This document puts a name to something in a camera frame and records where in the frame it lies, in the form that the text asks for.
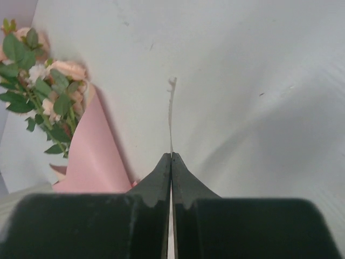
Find peach artificial flower bunch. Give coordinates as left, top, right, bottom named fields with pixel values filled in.
left=1, top=18, right=88, bottom=158

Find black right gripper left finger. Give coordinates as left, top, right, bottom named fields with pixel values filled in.
left=1, top=153, right=171, bottom=258

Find cream printed ribbon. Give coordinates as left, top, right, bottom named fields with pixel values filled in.
left=168, top=77, right=177, bottom=154

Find pink wrapping paper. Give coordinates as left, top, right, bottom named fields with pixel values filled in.
left=51, top=83, right=137, bottom=193

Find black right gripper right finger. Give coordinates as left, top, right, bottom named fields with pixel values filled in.
left=171, top=153, right=341, bottom=258

